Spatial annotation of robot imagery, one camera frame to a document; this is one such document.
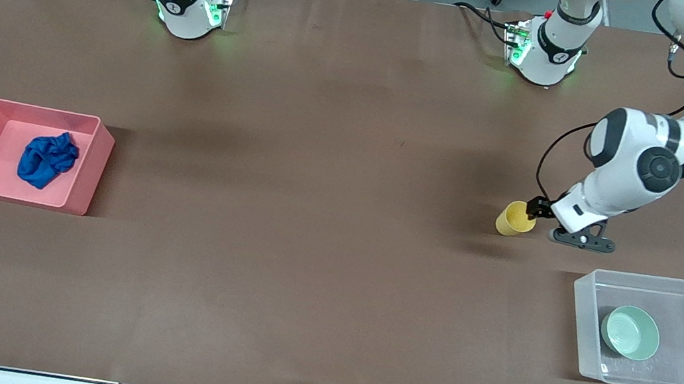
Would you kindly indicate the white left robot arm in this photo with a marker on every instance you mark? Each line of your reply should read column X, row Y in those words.
column 634, row 159

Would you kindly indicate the yellow cup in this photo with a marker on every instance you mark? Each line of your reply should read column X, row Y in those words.
column 512, row 221

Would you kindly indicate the mint green bowl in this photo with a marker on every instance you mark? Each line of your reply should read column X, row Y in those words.
column 630, row 333

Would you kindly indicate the blue cloth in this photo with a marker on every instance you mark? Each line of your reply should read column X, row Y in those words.
column 45, row 160

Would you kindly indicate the brown paper table cover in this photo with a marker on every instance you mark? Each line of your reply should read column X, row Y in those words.
column 347, row 152

